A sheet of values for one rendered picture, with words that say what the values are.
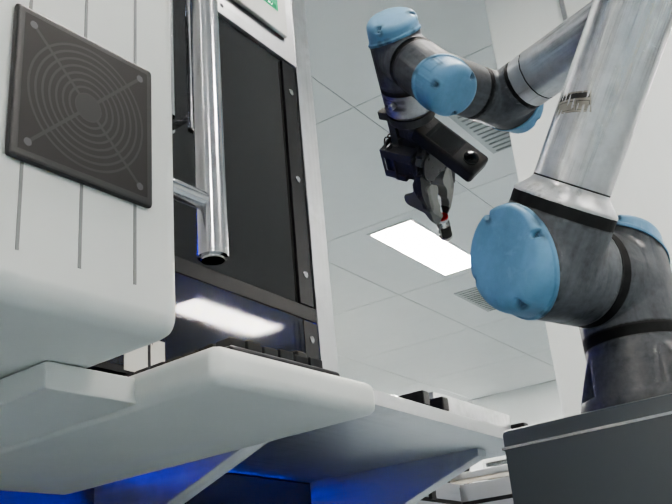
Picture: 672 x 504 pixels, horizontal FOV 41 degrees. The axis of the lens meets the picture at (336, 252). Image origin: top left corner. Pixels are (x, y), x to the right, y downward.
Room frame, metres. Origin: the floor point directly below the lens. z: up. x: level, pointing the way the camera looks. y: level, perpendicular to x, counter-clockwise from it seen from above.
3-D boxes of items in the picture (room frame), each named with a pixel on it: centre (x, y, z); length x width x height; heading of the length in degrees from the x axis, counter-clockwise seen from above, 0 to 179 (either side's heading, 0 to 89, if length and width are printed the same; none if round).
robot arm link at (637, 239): (1.00, -0.33, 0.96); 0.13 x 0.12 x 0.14; 128
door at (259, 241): (1.53, 0.18, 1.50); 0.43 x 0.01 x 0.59; 147
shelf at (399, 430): (1.37, 0.08, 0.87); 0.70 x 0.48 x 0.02; 147
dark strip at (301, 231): (1.69, 0.07, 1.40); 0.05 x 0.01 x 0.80; 147
